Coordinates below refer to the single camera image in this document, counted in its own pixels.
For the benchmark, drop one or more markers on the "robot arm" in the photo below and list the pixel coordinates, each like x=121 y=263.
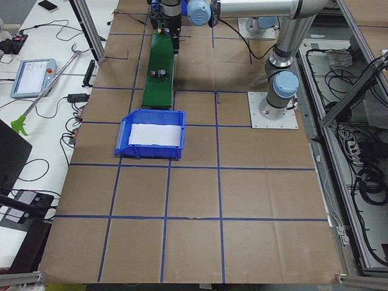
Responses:
x=166 y=11
x=217 y=59

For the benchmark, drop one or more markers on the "green conveyor belt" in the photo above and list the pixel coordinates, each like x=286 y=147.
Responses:
x=158 y=90

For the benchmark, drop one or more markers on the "blue source bin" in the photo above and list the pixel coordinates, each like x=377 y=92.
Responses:
x=147 y=116

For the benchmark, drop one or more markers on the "black smartphone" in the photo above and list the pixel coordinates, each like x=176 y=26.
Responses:
x=47 y=5

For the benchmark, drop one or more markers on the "white foam pad source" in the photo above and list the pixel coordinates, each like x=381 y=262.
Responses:
x=153 y=134

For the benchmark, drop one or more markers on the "black power adapter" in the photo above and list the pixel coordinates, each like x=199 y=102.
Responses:
x=77 y=97

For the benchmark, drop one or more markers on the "teach pendant tablet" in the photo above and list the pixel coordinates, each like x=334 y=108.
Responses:
x=32 y=78

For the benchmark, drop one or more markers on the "white grabber tool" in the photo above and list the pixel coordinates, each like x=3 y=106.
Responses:
x=18 y=125

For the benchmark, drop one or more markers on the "black monitor corner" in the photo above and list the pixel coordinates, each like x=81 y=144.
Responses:
x=15 y=151

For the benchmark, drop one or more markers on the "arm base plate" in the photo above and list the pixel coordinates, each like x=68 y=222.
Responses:
x=261 y=28
x=264 y=116

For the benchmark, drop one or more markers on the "aluminium frame post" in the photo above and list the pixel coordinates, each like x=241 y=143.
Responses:
x=85 y=20

